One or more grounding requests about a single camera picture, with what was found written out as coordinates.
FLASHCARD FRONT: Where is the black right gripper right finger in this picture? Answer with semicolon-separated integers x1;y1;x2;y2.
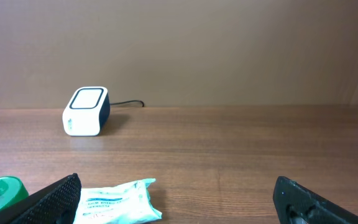
273;176;358;224

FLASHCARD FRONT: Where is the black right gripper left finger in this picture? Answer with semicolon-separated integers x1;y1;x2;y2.
0;173;81;224

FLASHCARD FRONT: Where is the light blue wet wipes pack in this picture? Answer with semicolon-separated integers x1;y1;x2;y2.
73;179;162;224

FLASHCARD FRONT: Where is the white barcode scanner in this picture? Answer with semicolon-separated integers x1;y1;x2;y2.
62;86;111;136

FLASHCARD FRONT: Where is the black scanner cable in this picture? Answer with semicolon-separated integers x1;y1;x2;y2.
109;99;145;108

